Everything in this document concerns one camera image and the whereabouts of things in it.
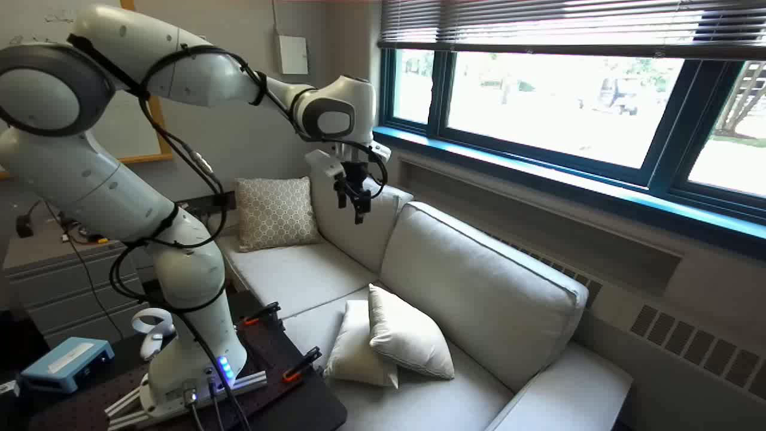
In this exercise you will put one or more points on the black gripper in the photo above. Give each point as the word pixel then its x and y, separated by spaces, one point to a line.
pixel 357 181

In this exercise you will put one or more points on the white ribbed pillow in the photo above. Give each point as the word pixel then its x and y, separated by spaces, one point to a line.
pixel 407 337

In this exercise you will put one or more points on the plain white pillow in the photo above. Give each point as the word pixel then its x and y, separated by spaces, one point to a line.
pixel 349 359

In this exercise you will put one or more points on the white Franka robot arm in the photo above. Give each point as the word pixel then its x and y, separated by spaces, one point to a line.
pixel 80 182

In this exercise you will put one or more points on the grey sofa back cushion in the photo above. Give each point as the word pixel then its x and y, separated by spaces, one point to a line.
pixel 354 243
pixel 479 296

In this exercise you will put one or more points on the beige lattice patterned pillow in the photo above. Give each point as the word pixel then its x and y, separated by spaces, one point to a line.
pixel 275 213

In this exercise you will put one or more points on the grey sofa seat cushion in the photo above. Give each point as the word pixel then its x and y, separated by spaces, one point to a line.
pixel 431 404
pixel 294 276

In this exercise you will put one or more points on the orange black clamp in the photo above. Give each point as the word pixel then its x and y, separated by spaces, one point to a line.
pixel 259 315
pixel 302 365

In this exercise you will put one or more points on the black rectangular bar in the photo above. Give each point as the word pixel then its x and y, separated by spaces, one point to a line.
pixel 208 201

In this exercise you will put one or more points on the dark robot table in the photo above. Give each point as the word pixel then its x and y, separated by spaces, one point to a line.
pixel 312 407

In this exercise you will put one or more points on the small radiator vent grille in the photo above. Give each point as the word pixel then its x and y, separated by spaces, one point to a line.
pixel 577 283

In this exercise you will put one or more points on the white mug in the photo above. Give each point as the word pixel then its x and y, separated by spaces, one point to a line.
pixel 148 349

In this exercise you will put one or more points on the dark window blinds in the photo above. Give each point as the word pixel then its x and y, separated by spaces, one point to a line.
pixel 558 24

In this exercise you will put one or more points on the grey fabric sofa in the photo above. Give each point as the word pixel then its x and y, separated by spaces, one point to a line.
pixel 558 392

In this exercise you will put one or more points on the grey drawer cabinet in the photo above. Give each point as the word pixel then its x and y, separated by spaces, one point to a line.
pixel 56 288

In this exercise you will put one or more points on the teal framed window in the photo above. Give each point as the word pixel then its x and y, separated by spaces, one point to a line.
pixel 679 128

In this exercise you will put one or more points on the light blue box device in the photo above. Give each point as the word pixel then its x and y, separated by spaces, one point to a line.
pixel 63 363

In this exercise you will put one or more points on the small black cabinet item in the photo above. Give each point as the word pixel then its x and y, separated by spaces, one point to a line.
pixel 24 225

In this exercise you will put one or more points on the large radiator vent grille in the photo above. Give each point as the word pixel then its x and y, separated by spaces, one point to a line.
pixel 695 343

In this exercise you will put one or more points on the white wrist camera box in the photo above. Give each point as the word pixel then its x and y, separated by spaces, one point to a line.
pixel 326 168

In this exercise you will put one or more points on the white wall box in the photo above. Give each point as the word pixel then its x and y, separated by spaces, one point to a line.
pixel 292 57

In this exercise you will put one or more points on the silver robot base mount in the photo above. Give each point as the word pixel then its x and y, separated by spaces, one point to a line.
pixel 239 383

